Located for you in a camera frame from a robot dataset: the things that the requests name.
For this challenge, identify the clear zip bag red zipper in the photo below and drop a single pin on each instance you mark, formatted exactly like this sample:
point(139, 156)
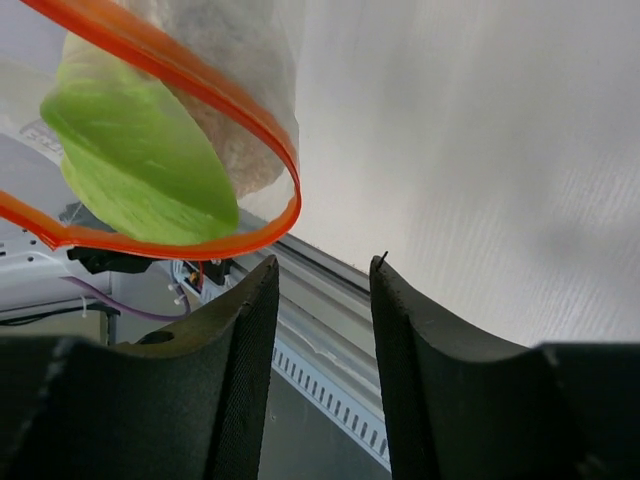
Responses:
point(61, 219)

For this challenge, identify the white cauliflower green leaves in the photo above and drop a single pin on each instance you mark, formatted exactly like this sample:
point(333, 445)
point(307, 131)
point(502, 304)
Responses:
point(156, 163)

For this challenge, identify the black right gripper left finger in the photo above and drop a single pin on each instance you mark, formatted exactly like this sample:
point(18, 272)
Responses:
point(187, 401)

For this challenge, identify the white slotted cable duct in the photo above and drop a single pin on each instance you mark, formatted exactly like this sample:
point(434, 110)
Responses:
point(366, 428)

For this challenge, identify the aluminium mounting rail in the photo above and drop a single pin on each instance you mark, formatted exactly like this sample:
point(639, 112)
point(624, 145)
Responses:
point(326, 313)

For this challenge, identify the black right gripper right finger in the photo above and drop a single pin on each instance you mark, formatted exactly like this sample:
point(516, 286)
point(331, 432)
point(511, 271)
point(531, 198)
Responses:
point(461, 403)

